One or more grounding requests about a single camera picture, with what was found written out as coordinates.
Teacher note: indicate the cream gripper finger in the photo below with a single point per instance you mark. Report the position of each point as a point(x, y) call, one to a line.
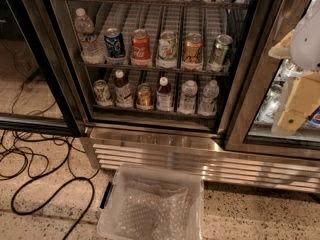
point(303, 100)
point(282, 49)

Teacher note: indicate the clear water bottle bottom shelf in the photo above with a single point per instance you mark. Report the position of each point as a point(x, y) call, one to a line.
point(188, 97)

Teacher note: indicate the clear water bottle shelf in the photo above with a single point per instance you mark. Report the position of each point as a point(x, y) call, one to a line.
point(85, 30)
point(188, 97)

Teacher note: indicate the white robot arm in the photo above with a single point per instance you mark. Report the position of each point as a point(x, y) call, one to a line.
point(305, 53)

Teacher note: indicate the blue pepsi can right fridge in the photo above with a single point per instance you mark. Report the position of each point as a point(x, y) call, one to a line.
point(314, 119)

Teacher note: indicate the green white can right fridge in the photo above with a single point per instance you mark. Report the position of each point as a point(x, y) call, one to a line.
point(270, 105)

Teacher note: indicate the right glass fridge door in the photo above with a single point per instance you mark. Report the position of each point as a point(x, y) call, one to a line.
point(244, 135)

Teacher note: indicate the clear water bottle far right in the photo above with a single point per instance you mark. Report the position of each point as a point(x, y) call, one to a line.
point(208, 99)

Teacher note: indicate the brown tea bottle white cap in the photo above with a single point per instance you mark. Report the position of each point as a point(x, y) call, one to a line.
point(164, 95)

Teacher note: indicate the stainless steel fridge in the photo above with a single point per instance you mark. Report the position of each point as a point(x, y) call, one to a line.
point(191, 143)

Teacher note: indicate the gold can bottom shelf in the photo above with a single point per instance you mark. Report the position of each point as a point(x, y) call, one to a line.
point(144, 97)

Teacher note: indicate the brown juice bottle white cap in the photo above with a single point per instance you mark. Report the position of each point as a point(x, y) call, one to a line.
point(124, 97)

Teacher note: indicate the clear water bottle middle shelf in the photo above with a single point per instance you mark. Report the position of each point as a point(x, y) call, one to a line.
point(85, 30)

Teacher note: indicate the open glass fridge door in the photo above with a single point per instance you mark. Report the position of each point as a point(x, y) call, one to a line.
point(36, 89)

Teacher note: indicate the orange gold soda can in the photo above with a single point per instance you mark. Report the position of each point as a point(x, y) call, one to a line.
point(192, 51)

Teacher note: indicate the white green soda can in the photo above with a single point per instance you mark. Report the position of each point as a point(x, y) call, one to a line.
point(167, 50)

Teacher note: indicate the red coca cola can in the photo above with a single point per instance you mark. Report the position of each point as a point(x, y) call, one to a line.
point(140, 48)

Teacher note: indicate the blue pepsi can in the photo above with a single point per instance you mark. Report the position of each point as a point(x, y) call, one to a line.
point(116, 53)

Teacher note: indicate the bubble wrap sheet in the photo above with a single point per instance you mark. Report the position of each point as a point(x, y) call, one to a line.
point(154, 211)

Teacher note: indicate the clear plastic bin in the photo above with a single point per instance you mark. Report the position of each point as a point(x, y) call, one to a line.
point(110, 213)

